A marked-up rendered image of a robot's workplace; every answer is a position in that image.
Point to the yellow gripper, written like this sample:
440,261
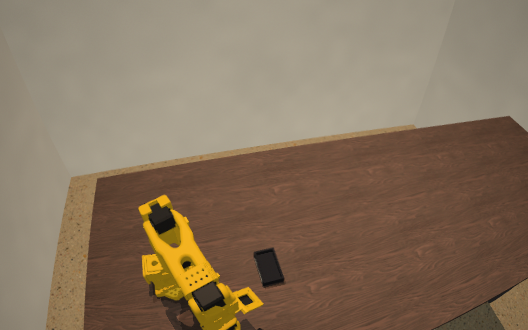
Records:
245,297

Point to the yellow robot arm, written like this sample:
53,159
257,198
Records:
200,286

